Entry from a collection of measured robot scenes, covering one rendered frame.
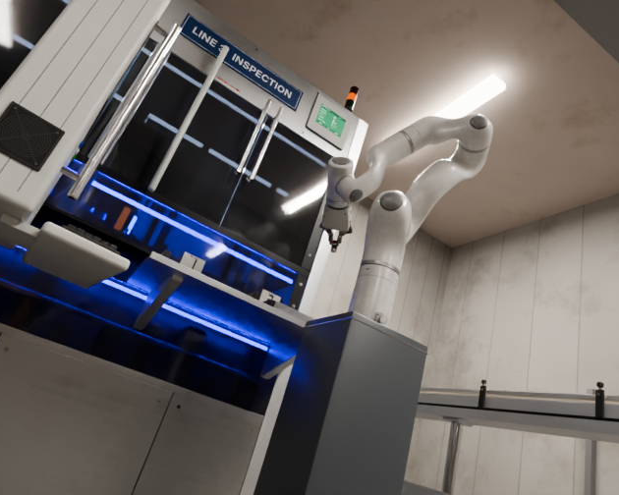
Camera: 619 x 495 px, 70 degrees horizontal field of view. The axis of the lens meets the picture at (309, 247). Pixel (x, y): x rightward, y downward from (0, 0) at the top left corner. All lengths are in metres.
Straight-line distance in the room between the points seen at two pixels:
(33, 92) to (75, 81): 0.10
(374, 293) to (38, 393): 1.04
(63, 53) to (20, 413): 1.01
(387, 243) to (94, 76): 0.87
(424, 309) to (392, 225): 3.58
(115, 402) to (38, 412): 0.21
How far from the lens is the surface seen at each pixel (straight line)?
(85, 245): 1.13
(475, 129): 1.49
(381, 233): 1.30
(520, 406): 1.92
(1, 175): 1.15
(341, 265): 4.29
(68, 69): 1.27
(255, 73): 2.17
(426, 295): 4.90
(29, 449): 1.63
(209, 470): 1.73
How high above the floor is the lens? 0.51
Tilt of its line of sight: 24 degrees up
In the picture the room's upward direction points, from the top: 18 degrees clockwise
